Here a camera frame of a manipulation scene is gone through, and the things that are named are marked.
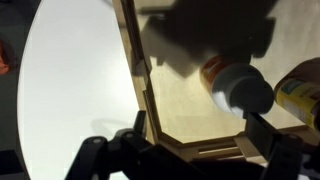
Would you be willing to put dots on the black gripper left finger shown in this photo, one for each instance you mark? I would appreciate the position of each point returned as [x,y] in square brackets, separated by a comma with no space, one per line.
[140,123]

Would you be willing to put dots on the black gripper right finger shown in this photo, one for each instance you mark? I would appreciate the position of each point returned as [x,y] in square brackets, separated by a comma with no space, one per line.
[263,136]

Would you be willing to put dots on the small white bottle lid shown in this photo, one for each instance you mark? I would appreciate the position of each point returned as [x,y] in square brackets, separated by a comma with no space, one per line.
[251,95]

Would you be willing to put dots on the brown bottle yellow lid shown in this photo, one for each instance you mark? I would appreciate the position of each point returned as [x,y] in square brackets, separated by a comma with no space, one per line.
[298,96]

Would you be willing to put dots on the white medicine bottle orange label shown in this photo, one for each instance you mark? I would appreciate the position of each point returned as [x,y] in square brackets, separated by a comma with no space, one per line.
[220,80]

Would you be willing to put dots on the light wooden slatted tray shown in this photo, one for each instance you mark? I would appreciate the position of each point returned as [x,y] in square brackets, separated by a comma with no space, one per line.
[186,120]

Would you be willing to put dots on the black orange bar clamp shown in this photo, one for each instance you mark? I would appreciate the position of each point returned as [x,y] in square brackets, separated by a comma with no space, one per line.
[3,58]

